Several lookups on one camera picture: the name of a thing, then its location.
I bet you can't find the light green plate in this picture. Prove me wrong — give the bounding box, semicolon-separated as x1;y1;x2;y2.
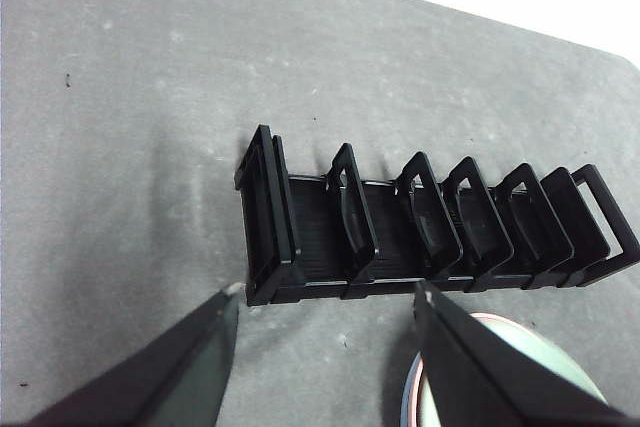
414;315;609;427

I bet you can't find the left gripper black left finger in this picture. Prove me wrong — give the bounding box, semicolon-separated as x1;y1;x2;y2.
24;284;243;427

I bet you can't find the black plate rack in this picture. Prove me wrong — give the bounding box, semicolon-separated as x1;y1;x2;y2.
233;123;640;308

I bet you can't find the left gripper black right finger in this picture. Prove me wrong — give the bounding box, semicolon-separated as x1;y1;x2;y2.
412;279;640;427

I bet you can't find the blue plate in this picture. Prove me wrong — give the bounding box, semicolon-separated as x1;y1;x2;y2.
399;354;419;427

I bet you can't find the pink plate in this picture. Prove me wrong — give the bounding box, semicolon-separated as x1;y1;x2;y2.
405;313;502;427

